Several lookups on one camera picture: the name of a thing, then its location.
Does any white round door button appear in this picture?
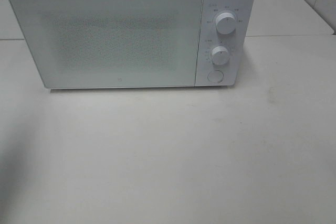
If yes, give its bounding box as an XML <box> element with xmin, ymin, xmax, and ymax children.
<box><xmin>207</xmin><ymin>70</ymin><xmax>224</xmax><ymax>83</ymax></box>

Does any white timer knob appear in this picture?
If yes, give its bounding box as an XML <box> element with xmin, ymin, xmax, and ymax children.
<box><xmin>211</xmin><ymin>46</ymin><xmax>230</xmax><ymax>66</ymax></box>

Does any white microwave door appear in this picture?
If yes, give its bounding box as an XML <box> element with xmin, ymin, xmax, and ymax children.
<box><xmin>9</xmin><ymin>0</ymin><xmax>203</xmax><ymax>89</ymax></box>

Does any white upper power knob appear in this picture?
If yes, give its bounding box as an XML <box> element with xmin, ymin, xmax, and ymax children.
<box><xmin>215</xmin><ymin>10</ymin><xmax>237</xmax><ymax>35</ymax></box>

